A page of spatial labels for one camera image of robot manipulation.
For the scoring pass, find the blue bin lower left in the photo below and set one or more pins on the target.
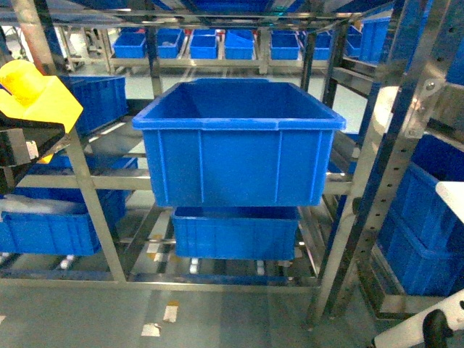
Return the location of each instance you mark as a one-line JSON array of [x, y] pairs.
[[47, 221]]

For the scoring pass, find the blue bin lower centre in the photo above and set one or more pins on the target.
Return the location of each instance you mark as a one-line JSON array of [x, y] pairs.
[[236, 233]]

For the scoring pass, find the yellow two-stud toy block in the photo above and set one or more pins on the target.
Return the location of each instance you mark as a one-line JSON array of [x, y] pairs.
[[31, 100]]

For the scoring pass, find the stainless steel rack frame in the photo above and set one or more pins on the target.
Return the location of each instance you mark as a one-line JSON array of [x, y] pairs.
[[403, 91]]

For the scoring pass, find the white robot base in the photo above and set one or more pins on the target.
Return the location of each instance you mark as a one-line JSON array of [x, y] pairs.
[[432, 326]]

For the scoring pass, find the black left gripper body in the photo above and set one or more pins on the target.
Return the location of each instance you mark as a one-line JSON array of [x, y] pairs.
[[18, 150]]

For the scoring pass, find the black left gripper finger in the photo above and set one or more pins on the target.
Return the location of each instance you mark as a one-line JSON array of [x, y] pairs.
[[47, 134]]

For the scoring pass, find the blue bin centre on rack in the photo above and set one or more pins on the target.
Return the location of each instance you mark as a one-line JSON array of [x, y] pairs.
[[223, 142]]

